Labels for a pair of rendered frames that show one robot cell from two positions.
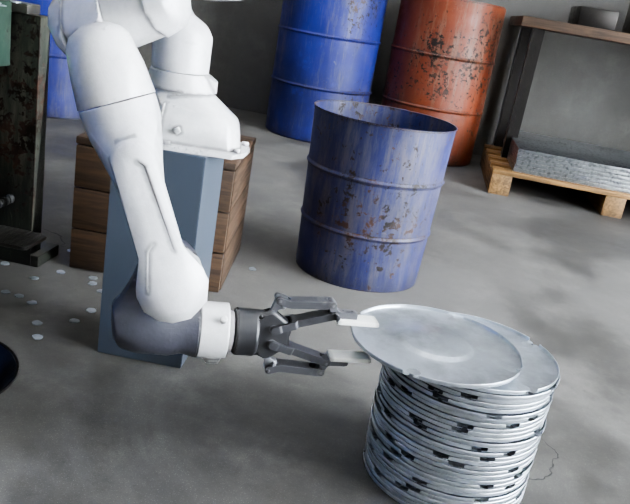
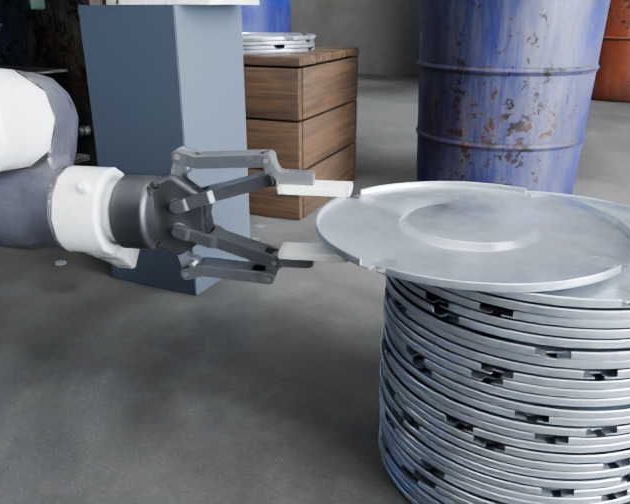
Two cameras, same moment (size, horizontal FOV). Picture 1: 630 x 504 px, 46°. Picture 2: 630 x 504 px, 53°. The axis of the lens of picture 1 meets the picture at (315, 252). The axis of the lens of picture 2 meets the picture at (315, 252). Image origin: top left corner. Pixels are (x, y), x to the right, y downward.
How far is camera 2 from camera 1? 72 cm
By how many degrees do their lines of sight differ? 21
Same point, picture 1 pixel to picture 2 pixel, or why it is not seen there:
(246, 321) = (125, 190)
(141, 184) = not seen: outside the picture
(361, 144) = (468, 21)
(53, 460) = not seen: outside the picture
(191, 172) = (162, 29)
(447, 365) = (466, 256)
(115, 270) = not seen: hidden behind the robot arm
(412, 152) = (539, 21)
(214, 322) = (71, 192)
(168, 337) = (5, 216)
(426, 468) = (439, 446)
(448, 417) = (463, 352)
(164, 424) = (124, 360)
